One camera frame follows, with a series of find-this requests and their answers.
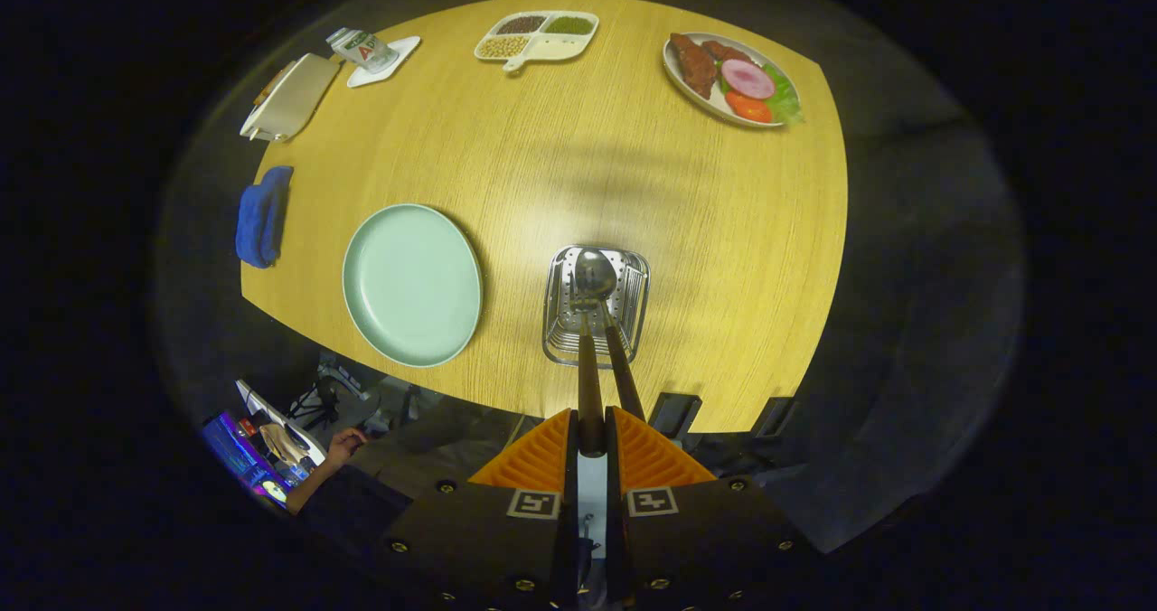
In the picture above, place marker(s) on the green plate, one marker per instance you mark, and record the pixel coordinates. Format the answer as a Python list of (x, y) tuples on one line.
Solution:
[(411, 286)]

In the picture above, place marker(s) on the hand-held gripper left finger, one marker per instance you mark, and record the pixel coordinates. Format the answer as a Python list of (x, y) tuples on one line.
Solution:
[(488, 548)]

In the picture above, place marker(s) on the white toaster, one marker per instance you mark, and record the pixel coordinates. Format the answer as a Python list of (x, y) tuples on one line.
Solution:
[(289, 100)]

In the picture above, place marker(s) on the white divided tray with beans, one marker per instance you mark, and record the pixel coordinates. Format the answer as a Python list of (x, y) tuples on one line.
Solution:
[(538, 40)]

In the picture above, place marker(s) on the black table bracket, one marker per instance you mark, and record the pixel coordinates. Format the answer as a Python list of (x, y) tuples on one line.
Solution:
[(775, 417), (675, 415)]

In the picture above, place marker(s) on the white plate with food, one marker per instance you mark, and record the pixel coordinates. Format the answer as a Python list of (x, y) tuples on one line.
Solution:
[(723, 78)]

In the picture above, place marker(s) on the blue cloth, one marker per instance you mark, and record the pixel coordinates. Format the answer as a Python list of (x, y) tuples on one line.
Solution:
[(262, 218)]

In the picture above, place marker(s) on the black stand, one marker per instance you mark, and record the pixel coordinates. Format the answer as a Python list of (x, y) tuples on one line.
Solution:
[(316, 403)]

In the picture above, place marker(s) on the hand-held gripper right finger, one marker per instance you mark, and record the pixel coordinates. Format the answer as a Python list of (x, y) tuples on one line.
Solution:
[(696, 548)]

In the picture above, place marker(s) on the white board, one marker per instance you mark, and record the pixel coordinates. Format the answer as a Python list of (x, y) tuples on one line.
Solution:
[(280, 421)]

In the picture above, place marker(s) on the colourful monitor screen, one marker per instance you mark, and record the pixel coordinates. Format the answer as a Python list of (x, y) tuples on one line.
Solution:
[(239, 457)]

